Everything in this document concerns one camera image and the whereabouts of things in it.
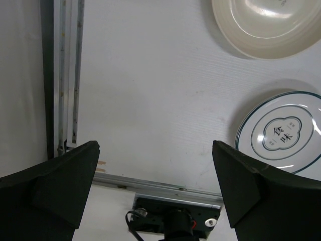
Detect aluminium rail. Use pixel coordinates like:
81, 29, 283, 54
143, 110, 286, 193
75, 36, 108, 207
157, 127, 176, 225
53, 1, 223, 209

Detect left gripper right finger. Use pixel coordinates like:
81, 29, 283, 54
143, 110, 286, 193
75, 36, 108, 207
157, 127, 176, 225
212, 141, 320, 240

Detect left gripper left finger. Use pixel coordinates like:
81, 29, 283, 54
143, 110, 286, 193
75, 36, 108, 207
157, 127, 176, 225
1, 141, 100, 240

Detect white plate blue rings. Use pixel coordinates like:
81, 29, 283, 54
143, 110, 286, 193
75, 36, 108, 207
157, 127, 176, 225
234, 90, 321, 175

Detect cream white plate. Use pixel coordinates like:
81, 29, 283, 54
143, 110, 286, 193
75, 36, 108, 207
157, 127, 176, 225
211, 0, 320, 60

